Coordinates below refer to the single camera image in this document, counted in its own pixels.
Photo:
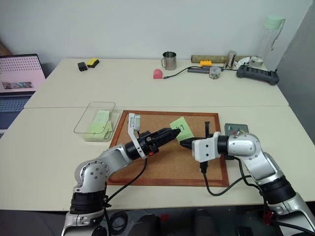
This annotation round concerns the steel cylinder cup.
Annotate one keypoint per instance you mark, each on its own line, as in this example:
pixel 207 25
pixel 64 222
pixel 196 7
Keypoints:
pixel 230 59

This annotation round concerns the stack of green notes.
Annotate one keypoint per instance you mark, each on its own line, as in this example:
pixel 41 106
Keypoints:
pixel 98 124

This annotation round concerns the yellow and black eraser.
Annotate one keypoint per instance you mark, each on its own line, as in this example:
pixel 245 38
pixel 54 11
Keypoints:
pixel 93 62

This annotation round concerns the small black box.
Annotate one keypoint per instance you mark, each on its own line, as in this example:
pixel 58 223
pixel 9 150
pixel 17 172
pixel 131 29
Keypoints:
pixel 82 66

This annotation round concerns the wood framed cork board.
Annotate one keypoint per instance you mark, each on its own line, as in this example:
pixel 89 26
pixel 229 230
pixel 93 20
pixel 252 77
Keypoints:
pixel 172 167

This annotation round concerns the pink rounded block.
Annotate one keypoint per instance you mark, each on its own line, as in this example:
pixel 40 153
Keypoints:
pixel 158 74

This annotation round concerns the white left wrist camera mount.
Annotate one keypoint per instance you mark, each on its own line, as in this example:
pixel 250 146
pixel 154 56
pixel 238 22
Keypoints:
pixel 135 122

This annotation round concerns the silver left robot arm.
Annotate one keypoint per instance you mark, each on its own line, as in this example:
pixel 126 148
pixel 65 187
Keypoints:
pixel 98 169

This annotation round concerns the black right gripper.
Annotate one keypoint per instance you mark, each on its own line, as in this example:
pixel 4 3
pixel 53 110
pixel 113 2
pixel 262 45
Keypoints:
pixel 207 129

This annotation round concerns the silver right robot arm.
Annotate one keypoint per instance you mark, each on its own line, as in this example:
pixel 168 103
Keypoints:
pixel 246 146

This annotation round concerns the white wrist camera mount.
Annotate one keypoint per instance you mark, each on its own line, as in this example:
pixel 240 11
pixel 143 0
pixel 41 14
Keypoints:
pixel 206 150
pixel 135 122

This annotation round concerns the gray metal tray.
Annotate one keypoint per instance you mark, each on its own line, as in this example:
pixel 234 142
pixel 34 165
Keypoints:
pixel 243 127

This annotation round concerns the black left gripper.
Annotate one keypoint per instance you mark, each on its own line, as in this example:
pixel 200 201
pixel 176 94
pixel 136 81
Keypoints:
pixel 148 143

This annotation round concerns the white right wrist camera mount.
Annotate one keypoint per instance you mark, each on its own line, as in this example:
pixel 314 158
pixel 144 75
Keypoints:
pixel 206 150

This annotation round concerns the clear plastic box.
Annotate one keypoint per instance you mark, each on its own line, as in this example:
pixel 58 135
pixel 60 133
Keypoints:
pixel 98 107

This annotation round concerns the gray usb hub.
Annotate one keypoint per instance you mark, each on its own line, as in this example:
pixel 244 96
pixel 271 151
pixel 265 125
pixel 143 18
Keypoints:
pixel 197 70

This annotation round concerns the red pushpin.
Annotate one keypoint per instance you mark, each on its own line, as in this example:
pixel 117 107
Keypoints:
pixel 234 133

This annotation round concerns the crumpled white paper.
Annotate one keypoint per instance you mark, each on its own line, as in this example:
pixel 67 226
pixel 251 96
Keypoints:
pixel 242 61

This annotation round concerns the small green note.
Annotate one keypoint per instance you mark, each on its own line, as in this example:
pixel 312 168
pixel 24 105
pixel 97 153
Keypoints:
pixel 109 127

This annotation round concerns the yellow toy brick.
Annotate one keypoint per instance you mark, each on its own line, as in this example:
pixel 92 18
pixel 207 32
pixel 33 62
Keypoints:
pixel 206 63

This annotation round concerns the clear jar of pushpins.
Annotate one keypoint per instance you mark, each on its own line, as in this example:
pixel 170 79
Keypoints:
pixel 214 73

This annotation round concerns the open laptop with pink screen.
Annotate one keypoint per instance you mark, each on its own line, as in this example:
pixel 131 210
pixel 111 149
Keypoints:
pixel 17 71

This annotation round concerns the clear bottle with green lid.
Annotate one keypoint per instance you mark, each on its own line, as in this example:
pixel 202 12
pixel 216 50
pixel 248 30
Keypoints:
pixel 268 39

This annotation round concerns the gray partition panel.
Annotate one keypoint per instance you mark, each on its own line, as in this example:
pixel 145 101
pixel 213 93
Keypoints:
pixel 300 73

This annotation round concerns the dark gray handheld controller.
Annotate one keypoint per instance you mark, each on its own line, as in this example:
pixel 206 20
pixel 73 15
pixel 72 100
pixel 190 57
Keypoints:
pixel 258 73

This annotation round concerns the green sticky note with writing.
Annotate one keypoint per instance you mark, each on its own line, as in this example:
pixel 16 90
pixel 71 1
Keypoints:
pixel 184 127

